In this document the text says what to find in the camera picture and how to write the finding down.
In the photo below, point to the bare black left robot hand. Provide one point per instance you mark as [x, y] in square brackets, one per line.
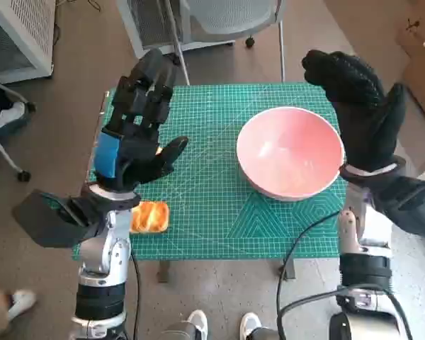
[134, 156]

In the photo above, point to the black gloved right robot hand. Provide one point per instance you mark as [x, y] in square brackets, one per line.
[365, 120]

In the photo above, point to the rectangular toy bread loaf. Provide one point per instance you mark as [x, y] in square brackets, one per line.
[150, 216]

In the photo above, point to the pink bowl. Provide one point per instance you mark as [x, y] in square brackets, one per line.
[290, 152]

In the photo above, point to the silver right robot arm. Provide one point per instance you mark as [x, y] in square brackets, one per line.
[365, 269]

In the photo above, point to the green cutting mat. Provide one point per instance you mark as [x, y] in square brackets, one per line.
[212, 198]

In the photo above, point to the cardboard box with black print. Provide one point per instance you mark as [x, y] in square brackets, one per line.
[419, 28]

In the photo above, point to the grey metal table leg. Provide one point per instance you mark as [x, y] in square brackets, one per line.
[163, 271]
[288, 270]

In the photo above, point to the person's foot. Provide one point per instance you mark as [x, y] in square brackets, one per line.
[21, 302]
[7, 115]

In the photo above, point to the white perforated cabinet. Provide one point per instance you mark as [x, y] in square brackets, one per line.
[25, 32]

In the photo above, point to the grey mesh chair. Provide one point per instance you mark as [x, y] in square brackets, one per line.
[233, 14]

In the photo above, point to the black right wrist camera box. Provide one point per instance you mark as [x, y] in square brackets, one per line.
[414, 205]

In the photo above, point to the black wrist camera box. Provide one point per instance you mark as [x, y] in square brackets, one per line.
[42, 219]
[414, 205]

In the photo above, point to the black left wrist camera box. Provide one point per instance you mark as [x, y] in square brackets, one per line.
[42, 219]

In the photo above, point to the metal chair frame with casters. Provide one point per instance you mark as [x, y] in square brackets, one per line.
[3, 152]

